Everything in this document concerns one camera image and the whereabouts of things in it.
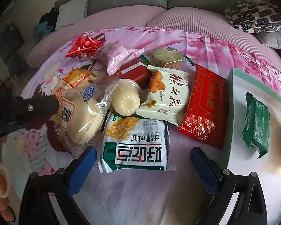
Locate pink floral printed blanket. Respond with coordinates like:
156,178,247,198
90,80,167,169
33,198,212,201
0,26,281,225

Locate orange pastry packet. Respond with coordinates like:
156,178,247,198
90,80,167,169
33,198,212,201
61,67,99,89

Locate pink waffle seat cover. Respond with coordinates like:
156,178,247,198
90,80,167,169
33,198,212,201
26,5,281,75

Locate small red snack packet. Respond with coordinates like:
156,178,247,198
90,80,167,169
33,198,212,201
65,35,104,61

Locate dark red snack packet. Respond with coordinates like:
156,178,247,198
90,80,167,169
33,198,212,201
118,60,154,90

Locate grey pillow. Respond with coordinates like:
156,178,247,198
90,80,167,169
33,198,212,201
256,29,281,50

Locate green and white cracker packet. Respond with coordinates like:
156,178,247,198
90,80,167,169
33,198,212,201
98,114,176,173

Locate black and white patterned pillow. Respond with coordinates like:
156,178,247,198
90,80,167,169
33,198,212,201
225,0,281,33

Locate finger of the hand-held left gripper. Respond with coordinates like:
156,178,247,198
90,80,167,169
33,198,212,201
15,96,60,128

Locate pile of dark clothes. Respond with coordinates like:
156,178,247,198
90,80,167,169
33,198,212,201
33,7,59,40

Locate pink snack packet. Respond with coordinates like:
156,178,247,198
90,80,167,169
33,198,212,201
92,43,146,75

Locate red gold-patterned snack packet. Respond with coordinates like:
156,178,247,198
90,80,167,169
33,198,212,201
178,64,228,150

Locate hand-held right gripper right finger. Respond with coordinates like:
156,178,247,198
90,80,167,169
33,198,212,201
191,146,268,225

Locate white rice cake packet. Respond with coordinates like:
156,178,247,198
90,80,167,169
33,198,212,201
136,64,192,127

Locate clear green-edged cookie packet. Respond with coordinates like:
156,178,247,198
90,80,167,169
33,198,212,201
140,47,195,69

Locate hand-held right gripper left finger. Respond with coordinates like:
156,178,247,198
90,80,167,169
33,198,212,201
19,146,97,225

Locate dark green snack packet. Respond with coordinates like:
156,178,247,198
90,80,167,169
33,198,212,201
242,92,271,158

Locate clear packet with pale bun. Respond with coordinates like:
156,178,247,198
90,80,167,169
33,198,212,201
50,78,113,156

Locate white tray with teal rim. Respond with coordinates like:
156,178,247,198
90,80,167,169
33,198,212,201
223,68,281,218

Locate dark cabinet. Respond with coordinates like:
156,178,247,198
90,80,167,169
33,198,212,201
0,23,25,75

